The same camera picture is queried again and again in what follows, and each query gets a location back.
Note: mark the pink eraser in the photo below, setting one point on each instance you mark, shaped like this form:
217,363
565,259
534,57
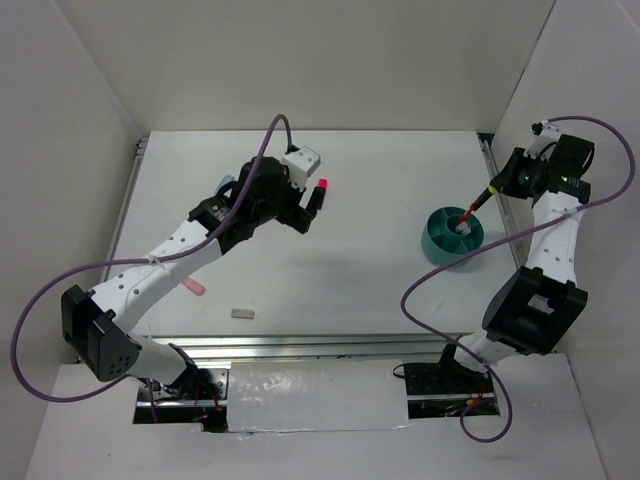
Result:
193,286

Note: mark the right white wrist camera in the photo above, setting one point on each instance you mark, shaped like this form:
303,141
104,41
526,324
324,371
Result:
545,135

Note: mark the aluminium front rail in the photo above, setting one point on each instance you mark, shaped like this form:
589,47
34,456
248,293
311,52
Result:
310,345

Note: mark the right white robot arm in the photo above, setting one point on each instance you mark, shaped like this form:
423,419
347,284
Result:
538,304

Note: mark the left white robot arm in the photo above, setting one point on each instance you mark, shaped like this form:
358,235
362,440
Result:
99,323

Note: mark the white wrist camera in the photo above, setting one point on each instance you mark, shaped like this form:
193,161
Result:
301,164
545,135

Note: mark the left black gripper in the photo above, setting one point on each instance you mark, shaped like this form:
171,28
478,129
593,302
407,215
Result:
303,216

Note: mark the yellow black highlighter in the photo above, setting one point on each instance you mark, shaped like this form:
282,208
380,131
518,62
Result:
483,197

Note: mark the teal round divided organizer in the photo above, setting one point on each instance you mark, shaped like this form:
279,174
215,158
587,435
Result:
441,243

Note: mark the grey rectangular eraser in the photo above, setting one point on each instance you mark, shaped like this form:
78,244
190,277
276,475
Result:
242,314

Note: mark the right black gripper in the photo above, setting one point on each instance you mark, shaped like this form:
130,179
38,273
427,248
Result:
506,180

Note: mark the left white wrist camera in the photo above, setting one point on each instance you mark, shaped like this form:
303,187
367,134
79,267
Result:
301,164

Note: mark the red gel pen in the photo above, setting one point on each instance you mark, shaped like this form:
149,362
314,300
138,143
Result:
463,227

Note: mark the blue transparent cap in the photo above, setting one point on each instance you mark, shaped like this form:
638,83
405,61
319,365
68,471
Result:
227,179

